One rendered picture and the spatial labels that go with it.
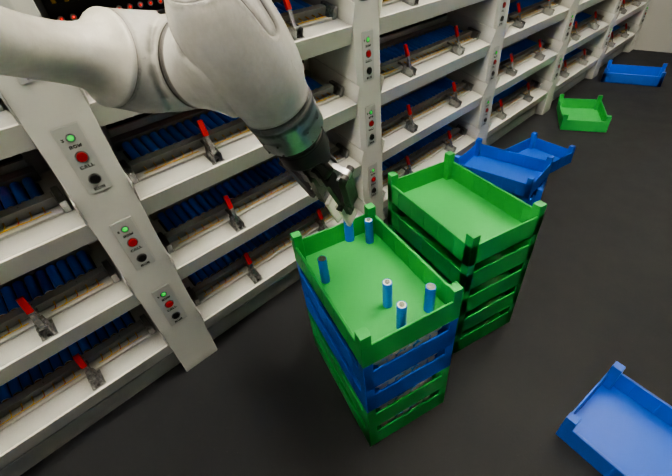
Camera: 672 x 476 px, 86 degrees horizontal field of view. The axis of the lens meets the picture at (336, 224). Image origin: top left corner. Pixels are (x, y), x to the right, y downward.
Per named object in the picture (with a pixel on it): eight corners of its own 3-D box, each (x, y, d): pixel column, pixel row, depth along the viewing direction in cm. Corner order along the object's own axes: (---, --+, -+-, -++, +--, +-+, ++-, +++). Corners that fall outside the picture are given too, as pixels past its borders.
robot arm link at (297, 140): (285, 137, 41) (306, 168, 46) (322, 78, 44) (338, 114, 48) (229, 125, 45) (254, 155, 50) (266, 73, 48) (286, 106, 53)
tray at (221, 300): (362, 222, 127) (368, 195, 117) (206, 329, 98) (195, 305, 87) (324, 190, 136) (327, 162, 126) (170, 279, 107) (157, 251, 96)
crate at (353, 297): (459, 317, 65) (464, 287, 60) (362, 369, 59) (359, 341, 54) (372, 229, 87) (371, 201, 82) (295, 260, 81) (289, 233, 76)
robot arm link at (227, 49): (327, 68, 44) (242, 72, 50) (265, -79, 31) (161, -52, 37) (295, 138, 40) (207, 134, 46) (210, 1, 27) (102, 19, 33)
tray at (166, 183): (355, 117, 103) (362, 71, 93) (146, 216, 74) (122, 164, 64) (310, 86, 112) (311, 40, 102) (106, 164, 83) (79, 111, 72)
